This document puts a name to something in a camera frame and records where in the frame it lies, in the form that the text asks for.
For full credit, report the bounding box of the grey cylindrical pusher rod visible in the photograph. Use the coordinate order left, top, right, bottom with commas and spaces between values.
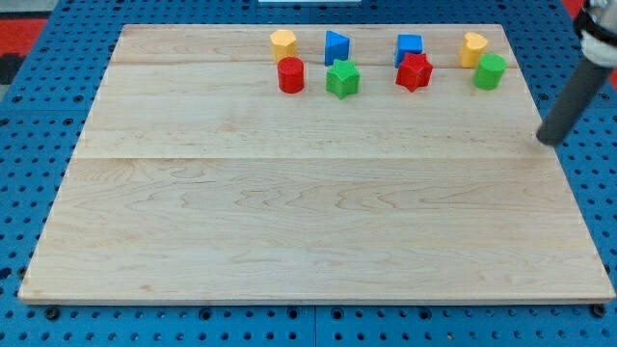
536, 57, 613, 147

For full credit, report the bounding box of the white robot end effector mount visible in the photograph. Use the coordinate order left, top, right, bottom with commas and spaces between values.
574, 0, 616, 68

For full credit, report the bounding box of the blue cube block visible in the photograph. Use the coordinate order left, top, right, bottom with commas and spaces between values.
394, 34, 423, 67

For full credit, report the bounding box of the green cylinder block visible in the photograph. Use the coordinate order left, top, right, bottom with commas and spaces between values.
472, 54, 508, 91

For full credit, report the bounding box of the yellow heart block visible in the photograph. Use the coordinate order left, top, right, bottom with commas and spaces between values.
459, 32, 489, 68

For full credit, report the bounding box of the red star block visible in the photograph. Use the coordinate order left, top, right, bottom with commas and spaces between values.
395, 53, 433, 93

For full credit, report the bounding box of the green star block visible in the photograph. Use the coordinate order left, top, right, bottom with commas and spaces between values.
326, 59, 361, 99

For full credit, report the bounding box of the blue triangle block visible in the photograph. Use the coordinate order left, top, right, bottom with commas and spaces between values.
324, 30, 351, 67

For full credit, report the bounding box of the red cylinder block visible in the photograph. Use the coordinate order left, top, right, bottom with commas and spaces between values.
277, 57, 305, 93

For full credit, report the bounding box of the yellow hexagon block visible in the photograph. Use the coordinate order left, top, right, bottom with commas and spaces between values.
270, 29, 298, 63

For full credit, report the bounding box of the wooden board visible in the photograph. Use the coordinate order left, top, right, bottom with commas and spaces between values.
18, 24, 615, 306

